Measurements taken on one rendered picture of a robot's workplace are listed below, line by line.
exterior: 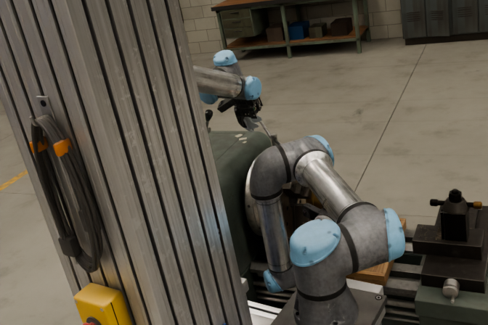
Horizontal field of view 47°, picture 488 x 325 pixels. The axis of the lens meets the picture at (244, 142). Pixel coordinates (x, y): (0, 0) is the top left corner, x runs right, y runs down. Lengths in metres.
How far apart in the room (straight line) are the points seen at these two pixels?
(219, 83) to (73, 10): 0.85
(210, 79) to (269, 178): 0.33
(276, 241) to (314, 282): 0.47
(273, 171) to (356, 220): 0.37
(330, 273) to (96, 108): 0.64
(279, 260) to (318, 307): 0.47
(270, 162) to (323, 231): 0.39
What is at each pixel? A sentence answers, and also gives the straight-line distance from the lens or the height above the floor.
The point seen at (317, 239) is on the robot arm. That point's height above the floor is 1.39.
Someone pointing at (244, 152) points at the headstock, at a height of 1.24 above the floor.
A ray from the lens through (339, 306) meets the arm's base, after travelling 1.32.
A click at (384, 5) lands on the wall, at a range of 8.56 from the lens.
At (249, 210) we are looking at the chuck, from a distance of 2.00.
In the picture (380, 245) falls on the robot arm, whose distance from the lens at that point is 1.29.
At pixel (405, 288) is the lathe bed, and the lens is 1.96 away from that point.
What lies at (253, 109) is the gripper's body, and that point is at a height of 1.42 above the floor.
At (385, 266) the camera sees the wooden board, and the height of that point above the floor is 0.90.
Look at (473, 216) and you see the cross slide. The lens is 2.10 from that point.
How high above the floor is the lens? 2.06
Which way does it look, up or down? 22 degrees down
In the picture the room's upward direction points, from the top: 11 degrees counter-clockwise
